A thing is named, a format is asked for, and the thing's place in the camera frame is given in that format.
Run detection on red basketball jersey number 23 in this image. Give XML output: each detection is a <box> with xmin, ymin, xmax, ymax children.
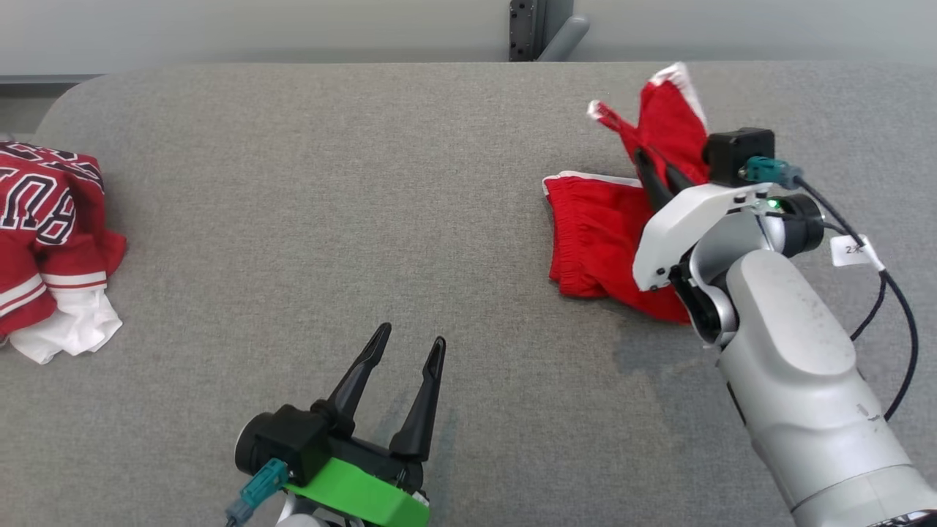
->
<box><xmin>0</xmin><ymin>139</ymin><xmax>127</xmax><ymax>365</ymax></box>

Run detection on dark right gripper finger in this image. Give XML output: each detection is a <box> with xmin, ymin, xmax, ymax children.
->
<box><xmin>662</xmin><ymin>162</ymin><xmax>696</xmax><ymax>195</ymax></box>
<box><xmin>633</xmin><ymin>146</ymin><xmax>674</xmax><ymax>213</ymax></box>

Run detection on white paper cable label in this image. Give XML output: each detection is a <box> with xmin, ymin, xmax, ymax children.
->
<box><xmin>831</xmin><ymin>234</ymin><xmax>885</xmax><ymax>270</ymax></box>

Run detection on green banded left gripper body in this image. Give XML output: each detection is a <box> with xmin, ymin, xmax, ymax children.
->
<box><xmin>282</xmin><ymin>436</ymin><xmax>433</xmax><ymax>527</ymax></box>

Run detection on grey metal post with bracket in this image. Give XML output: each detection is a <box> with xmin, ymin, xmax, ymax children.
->
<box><xmin>509</xmin><ymin>0</ymin><xmax>590</xmax><ymax>63</ymax></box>

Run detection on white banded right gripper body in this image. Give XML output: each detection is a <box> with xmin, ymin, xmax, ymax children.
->
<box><xmin>633</xmin><ymin>183</ymin><xmax>773</xmax><ymax>292</ymax></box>

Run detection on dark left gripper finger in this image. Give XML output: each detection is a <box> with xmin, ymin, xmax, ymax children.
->
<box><xmin>389</xmin><ymin>337</ymin><xmax>447</xmax><ymax>462</ymax></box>
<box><xmin>313</xmin><ymin>322</ymin><xmax>392</xmax><ymax>438</ymax></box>

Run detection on right black cable teal connector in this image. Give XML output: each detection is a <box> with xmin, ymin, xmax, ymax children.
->
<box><xmin>739</xmin><ymin>156</ymin><xmax>919</xmax><ymax>422</ymax></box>

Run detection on red shorts white trim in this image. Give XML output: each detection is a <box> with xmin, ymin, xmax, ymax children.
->
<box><xmin>543</xmin><ymin>62</ymin><xmax>714</xmax><ymax>324</ymax></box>

